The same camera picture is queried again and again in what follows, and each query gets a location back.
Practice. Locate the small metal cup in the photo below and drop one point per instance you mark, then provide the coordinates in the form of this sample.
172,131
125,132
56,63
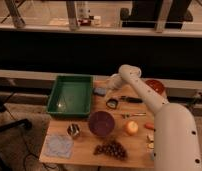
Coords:
73,130

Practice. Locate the yellow wooden block pieces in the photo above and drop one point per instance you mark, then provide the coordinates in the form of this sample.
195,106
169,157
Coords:
150,139

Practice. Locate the green plastic tray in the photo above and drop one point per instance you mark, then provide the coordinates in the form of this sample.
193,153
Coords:
71,97

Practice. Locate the black chair base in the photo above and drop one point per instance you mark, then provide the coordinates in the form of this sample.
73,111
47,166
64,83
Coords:
24,122

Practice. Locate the black handled knife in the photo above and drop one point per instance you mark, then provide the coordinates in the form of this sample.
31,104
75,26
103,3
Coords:
130,99

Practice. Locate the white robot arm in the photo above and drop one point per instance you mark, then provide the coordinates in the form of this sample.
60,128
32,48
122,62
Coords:
176,141

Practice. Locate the small black square container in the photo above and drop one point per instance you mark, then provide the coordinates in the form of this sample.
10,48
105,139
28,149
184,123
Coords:
112,103

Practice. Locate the red bowl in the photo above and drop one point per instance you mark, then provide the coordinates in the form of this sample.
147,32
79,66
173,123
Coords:
155,85

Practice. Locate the metal fork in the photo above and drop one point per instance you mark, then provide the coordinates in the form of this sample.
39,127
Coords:
132,115

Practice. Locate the bunch of dark grapes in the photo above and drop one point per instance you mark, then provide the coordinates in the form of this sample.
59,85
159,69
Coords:
112,148

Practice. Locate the blue sponge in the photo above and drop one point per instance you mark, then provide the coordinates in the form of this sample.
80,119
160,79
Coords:
100,91

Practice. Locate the orange carrot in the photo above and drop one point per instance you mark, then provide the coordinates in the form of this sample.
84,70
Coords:
149,126

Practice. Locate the purple bowl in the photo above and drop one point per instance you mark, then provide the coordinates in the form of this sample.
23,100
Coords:
101,123

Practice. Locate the yellow apple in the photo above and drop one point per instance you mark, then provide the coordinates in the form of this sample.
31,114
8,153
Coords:
131,127

